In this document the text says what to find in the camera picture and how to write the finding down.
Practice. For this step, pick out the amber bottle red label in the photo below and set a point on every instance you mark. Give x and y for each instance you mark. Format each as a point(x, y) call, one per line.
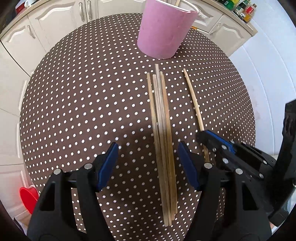
point(250, 10)

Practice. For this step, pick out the cream base cabinet door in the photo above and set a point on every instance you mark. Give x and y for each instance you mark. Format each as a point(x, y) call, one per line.
point(115, 7)
point(9, 139)
point(60, 18)
point(231, 39)
point(16, 44)
point(11, 81)

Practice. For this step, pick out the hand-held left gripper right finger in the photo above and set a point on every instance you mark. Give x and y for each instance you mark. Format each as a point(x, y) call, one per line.
point(188, 166)

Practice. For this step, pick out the cream cabinet drawer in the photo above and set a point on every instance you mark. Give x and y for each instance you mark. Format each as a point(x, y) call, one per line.
point(208, 22)

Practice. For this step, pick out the light bamboo chopstick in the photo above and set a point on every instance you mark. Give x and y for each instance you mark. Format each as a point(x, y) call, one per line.
point(194, 102)
point(177, 2)
point(151, 104)
point(156, 104)
point(158, 81)
point(165, 104)

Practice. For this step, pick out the red heart-shaped plastic container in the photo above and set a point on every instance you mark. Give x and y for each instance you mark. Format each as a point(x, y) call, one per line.
point(29, 199)

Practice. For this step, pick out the green bottle yellow cap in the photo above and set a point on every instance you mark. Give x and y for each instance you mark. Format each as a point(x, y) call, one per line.
point(229, 2)

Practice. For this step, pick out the white mug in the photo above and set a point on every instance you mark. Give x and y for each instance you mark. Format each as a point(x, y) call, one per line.
point(30, 2)

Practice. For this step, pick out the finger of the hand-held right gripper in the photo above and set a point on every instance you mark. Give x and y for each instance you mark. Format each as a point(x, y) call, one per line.
point(222, 140)
point(208, 141)

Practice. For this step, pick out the pink cylindrical holder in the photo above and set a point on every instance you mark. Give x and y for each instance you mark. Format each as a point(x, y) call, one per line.
point(161, 30)

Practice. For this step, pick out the dark sauce bottle green label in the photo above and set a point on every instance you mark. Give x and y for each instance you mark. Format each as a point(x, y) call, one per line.
point(241, 5)

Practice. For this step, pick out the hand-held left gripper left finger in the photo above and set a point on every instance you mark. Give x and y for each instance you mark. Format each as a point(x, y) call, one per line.
point(107, 166)

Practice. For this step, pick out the brown polka dot tablecloth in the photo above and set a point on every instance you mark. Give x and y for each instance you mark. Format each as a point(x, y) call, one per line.
point(92, 104)

